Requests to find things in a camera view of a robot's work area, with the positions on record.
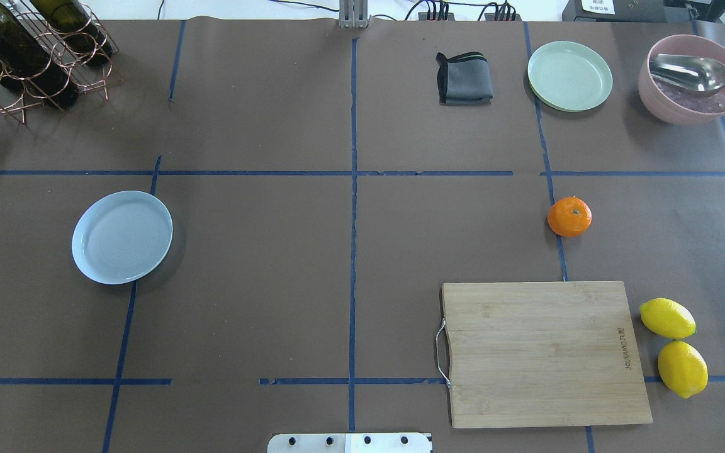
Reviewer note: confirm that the light blue plate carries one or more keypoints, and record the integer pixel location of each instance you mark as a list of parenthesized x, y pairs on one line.
[(122, 237)]

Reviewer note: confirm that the light green plate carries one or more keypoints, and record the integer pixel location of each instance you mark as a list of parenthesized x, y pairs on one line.
[(569, 76)]

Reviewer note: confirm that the folded grey cloth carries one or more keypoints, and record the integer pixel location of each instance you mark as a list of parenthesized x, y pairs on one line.
[(464, 79)]

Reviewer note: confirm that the bamboo cutting board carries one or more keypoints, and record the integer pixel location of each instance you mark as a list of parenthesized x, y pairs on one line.
[(542, 354)]

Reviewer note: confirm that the orange mandarin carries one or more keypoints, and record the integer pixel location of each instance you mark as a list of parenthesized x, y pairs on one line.
[(569, 217)]

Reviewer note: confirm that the orange black usb hub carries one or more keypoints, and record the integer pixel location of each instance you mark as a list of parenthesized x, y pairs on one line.
[(436, 12), (499, 12)]

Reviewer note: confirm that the yellow lemon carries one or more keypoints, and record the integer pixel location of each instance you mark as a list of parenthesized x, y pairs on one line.
[(682, 369), (667, 318)]

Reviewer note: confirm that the pink bowl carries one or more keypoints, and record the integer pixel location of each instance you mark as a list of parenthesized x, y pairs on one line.
[(652, 97)]

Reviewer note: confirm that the black desktop box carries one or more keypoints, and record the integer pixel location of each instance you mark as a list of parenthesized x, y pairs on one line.
[(614, 11)]

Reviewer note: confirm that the clear ice cubes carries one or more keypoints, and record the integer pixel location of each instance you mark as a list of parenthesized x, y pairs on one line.
[(711, 104)]

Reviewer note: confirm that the aluminium frame post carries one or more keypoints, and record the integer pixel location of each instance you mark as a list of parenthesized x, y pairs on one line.
[(353, 14)]

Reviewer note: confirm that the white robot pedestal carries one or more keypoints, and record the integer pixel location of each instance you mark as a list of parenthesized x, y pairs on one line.
[(351, 442)]

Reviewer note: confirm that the copper wire bottle rack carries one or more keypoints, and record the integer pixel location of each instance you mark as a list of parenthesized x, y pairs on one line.
[(51, 53)]

